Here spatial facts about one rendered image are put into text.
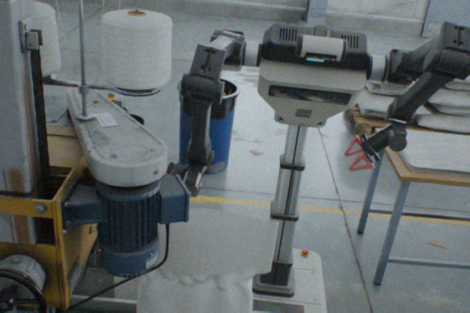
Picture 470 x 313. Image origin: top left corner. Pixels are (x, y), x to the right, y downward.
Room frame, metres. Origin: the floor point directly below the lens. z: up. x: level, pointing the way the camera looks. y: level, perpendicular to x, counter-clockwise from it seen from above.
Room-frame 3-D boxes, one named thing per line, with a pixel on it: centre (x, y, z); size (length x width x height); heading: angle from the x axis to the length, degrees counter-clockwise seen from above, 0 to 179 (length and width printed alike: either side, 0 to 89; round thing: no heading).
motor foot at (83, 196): (1.00, 0.33, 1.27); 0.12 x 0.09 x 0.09; 1
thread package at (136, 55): (1.19, 0.26, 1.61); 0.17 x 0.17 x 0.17
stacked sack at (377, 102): (4.67, -1.40, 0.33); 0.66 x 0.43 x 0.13; 91
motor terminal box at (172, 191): (1.09, 0.16, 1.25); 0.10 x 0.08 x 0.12; 26
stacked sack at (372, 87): (4.92, -1.37, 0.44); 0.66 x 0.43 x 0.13; 1
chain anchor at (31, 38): (0.97, 0.42, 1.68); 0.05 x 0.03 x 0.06; 1
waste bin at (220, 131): (3.66, 0.26, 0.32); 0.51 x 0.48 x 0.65; 1
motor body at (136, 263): (1.04, 0.25, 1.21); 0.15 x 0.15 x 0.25
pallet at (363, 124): (4.91, -1.70, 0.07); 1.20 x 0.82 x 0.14; 89
